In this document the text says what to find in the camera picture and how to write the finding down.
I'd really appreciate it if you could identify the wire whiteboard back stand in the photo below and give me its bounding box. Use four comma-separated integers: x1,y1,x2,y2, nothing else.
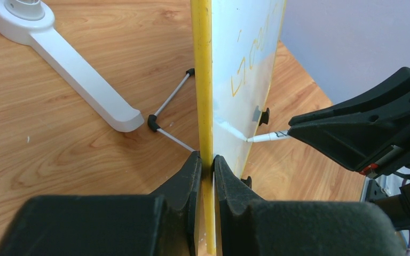
147,68,195,152

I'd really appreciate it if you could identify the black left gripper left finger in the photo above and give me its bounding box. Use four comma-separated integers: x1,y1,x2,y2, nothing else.
0,151,202,255

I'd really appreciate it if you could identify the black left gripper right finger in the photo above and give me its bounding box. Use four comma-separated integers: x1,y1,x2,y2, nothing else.
213,155,405,255

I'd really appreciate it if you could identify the black whiteboard foot clip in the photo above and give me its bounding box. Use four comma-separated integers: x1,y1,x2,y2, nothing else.
258,108,270,126
240,176,253,189

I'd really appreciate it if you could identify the yellow framed whiteboard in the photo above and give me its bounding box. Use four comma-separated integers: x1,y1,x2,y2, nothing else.
191,1,287,255

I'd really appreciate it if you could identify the white stand base foot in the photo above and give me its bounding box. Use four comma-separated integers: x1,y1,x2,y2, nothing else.
0,1,144,132

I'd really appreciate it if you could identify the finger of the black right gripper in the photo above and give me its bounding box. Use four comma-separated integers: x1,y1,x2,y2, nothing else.
288,92,410,177
288,67,410,126

